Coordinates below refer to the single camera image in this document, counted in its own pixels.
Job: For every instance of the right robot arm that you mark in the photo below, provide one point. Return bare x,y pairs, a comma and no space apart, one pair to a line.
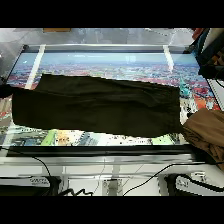
196,186

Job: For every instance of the silver frame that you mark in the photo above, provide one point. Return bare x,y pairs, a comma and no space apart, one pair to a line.
100,162

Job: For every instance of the dark green trousers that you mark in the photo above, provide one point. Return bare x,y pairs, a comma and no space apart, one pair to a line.
100,106

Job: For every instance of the brown garment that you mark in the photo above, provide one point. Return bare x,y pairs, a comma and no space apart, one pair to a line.
206,130

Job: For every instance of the heap of clothes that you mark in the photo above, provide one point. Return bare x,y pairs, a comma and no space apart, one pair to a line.
210,50

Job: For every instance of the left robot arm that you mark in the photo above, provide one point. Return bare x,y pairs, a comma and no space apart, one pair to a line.
40,182

